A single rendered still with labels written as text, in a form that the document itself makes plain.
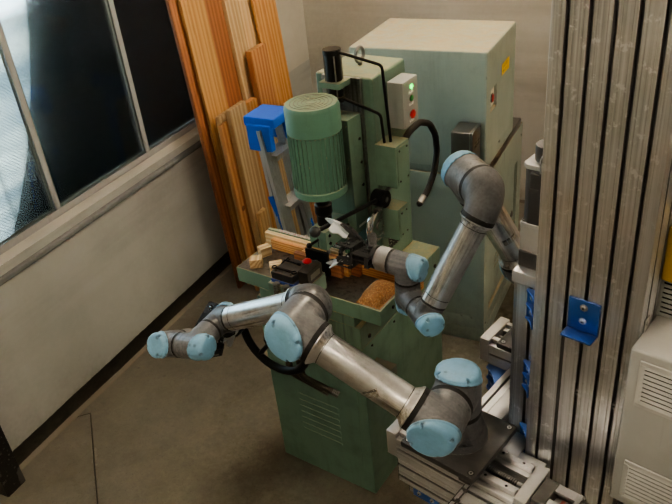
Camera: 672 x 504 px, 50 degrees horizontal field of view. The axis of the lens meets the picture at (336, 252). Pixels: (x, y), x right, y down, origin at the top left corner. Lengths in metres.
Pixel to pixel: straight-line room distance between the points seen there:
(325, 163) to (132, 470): 1.62
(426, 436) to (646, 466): 0.50
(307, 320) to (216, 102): 2.18
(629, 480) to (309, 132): 1.28
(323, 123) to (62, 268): 1.54
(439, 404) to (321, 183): 0.87
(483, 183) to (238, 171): 2.07
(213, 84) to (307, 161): 1.57
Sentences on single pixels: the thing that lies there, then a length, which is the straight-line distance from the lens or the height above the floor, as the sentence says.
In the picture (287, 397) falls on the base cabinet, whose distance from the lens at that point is 2.87.
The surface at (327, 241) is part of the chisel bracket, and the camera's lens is 2.44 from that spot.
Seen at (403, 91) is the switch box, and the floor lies 1.45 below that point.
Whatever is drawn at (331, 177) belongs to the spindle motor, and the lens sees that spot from 2.31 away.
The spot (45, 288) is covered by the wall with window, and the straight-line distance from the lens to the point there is 3.30.
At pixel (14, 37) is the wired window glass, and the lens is 3.19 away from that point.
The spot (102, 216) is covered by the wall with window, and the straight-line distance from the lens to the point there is 3.47.
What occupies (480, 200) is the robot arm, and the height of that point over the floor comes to 1.36.
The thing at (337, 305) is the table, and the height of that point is 0.87.
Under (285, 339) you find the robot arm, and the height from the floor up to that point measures 1.19.
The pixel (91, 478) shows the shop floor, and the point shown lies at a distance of 3.30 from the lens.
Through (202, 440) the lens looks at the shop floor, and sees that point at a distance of 3.28.
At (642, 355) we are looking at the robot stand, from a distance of 1.67.
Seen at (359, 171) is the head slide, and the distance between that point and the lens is 2.46.
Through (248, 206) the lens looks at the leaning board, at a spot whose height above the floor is 0.51.
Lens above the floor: 2.26
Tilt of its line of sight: 31 degrees down
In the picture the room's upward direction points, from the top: 6 degrees counter-clockwise
